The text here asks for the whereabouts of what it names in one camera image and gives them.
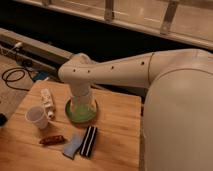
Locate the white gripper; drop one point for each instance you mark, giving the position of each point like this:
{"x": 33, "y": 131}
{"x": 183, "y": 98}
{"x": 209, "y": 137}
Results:
{"x": 81, "y": 93}

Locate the red pepper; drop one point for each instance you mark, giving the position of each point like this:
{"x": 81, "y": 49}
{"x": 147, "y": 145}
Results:
{"x": 51, "y": 140}

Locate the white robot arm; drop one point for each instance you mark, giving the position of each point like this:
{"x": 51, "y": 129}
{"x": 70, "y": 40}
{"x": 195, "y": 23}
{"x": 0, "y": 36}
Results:
{"x": 178, "y": 109}

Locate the green bowl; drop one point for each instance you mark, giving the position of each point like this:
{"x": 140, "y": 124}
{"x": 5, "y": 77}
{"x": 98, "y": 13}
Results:
{"x": 82, "y": 115}

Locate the black white striped block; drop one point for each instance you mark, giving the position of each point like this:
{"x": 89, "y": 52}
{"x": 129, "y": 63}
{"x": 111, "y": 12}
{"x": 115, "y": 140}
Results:
{"x": 88, "y": 141}

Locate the white plastic cup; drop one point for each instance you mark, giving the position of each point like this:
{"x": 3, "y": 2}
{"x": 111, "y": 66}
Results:
{"x": 36, "y": 115}

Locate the blue object on floor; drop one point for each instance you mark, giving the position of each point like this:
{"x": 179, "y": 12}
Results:
{"x": 42, "y": 75}

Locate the blue sponge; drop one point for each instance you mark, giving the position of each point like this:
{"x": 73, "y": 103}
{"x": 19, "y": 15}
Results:
{"x": 70, "y": 148}

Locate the black object at left edge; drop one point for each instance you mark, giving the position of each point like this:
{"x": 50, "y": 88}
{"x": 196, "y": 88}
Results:
{"x": 3, "y": 119}

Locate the white plug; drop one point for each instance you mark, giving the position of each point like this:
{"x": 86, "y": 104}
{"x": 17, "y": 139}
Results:
{"x": 18, "y": 45}

